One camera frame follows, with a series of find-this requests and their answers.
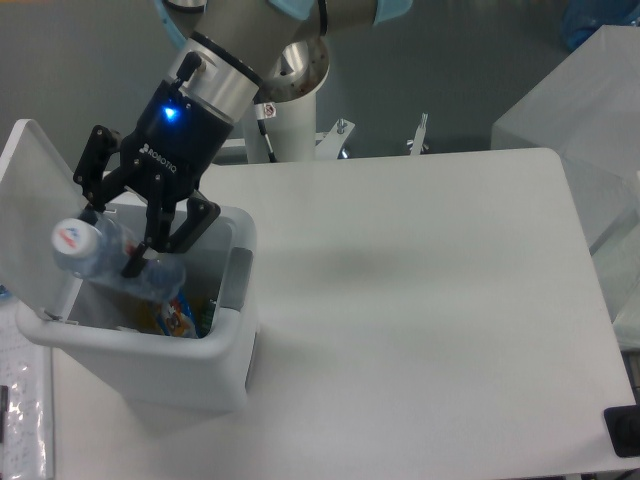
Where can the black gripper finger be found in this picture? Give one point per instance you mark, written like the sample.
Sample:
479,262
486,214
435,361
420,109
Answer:
200,215
109,166

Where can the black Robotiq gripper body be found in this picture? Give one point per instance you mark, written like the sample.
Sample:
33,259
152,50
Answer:
175,139

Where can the clear plastic water bottle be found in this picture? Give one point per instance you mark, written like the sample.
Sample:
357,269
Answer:
99,252

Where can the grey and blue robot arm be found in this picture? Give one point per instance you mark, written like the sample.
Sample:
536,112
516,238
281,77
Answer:
231,48

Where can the white plastic trash can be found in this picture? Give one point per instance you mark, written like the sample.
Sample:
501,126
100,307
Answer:
62,311

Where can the green wrapper in bin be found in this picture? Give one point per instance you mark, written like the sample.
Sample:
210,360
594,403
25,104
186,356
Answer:
207,317

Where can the orange blue snack wrapper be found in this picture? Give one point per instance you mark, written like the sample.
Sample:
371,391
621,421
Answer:
173,318

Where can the translucent plastic storage box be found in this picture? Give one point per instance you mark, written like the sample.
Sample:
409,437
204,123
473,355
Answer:
587,111

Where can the black device at edge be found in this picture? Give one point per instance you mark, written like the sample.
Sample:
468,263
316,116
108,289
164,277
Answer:
623,426

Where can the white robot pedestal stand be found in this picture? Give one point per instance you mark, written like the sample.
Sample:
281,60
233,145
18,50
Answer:
281,124

